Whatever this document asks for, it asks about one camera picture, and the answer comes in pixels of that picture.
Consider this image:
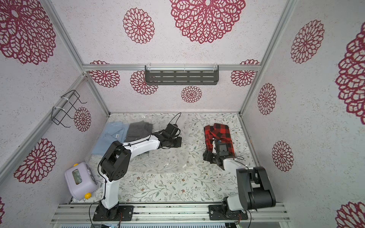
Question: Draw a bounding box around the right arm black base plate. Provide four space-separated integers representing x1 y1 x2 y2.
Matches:
208 204 248 220

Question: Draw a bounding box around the clear plastic vacuum bag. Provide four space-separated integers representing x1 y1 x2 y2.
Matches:
88 113 189 174

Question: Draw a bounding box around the red black plaid shirt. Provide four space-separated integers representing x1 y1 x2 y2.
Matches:
204 123 235 155

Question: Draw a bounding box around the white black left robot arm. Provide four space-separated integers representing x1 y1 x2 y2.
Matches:
98 123 182 211

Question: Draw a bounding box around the dark grey shirt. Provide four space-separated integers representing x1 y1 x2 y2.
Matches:
125 121 153 142

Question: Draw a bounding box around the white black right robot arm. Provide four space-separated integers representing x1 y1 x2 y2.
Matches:
203 139 277 219

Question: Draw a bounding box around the black wire wall rack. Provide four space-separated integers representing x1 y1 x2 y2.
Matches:
50 89 87 128

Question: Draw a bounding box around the lilac toy toaster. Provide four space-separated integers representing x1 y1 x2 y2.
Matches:
64 161 98 200

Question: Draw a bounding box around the dark grey wall shelf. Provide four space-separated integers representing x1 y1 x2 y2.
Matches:
144 65 219 86

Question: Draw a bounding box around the aluminium mounting rail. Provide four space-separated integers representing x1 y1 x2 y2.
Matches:
50 202 290 225

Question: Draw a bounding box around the light blue shirt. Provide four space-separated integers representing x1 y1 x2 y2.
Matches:
91 122 129 155

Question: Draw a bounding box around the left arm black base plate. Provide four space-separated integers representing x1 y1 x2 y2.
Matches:
92 204 134 221

